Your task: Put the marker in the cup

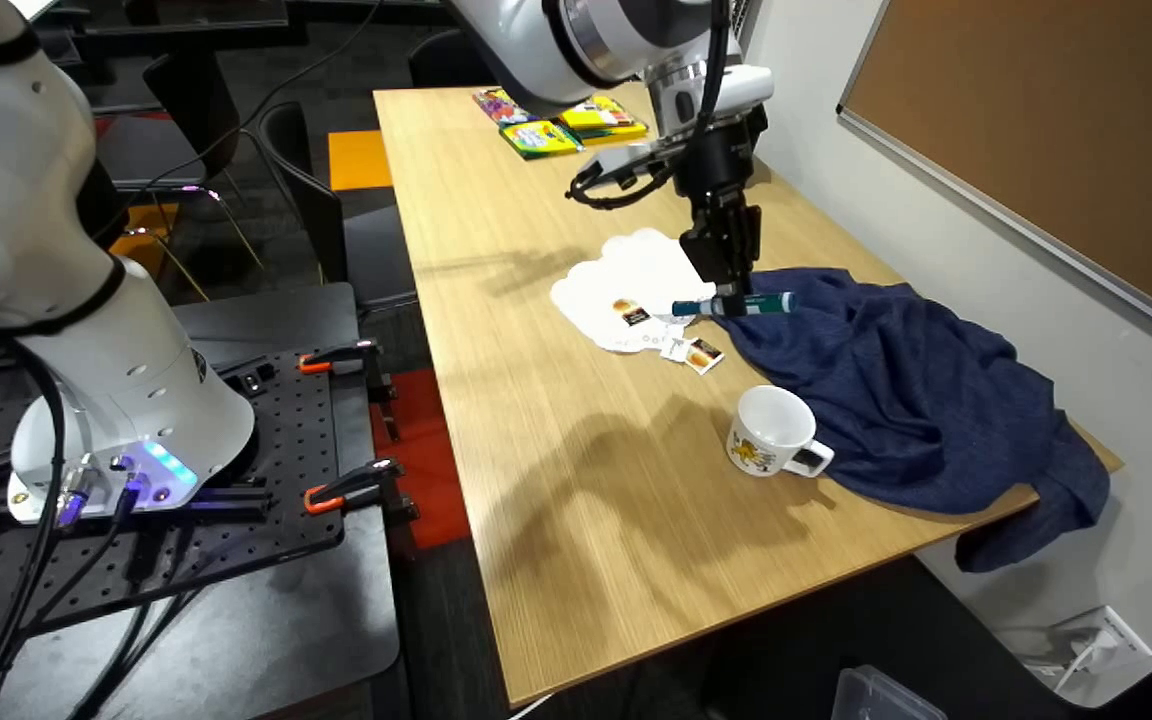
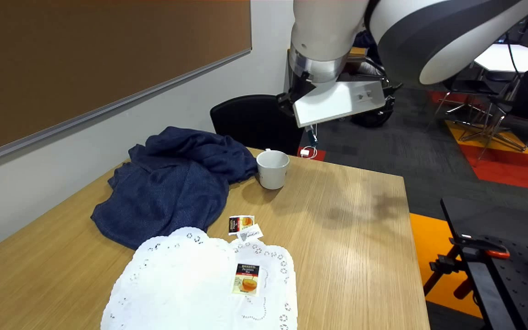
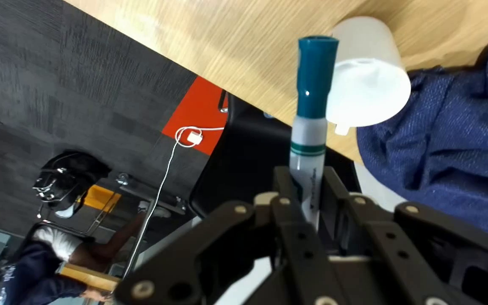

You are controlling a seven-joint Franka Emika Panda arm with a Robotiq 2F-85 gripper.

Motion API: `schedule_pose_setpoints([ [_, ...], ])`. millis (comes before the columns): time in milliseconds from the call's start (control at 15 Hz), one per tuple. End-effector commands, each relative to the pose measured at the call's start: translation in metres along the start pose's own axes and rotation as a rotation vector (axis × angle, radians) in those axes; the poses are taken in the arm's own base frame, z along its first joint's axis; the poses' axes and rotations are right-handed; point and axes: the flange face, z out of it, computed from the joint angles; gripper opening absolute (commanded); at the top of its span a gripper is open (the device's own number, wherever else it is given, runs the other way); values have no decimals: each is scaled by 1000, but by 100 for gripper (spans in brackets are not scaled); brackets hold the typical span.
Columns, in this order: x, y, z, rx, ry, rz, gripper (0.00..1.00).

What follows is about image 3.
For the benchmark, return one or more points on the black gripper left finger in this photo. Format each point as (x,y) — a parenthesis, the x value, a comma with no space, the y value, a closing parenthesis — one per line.
(215,254)

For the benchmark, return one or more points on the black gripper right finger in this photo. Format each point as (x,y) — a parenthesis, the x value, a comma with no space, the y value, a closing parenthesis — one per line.
(423,254)

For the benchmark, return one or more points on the teal capped white marker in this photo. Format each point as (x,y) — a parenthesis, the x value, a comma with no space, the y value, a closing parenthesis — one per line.
(313,85)

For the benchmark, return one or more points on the dark blue cloth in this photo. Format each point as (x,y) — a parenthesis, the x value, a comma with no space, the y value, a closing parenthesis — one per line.
(452,153)

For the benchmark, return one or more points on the black shiny headset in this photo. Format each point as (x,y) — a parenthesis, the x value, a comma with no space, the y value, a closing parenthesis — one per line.
(66,178)

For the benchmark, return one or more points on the person in blue sleeves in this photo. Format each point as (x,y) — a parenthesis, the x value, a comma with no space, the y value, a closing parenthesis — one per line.
(34,271)

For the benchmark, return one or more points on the white printed mug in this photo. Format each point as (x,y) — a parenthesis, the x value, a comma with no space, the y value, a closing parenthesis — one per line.
(367,78)

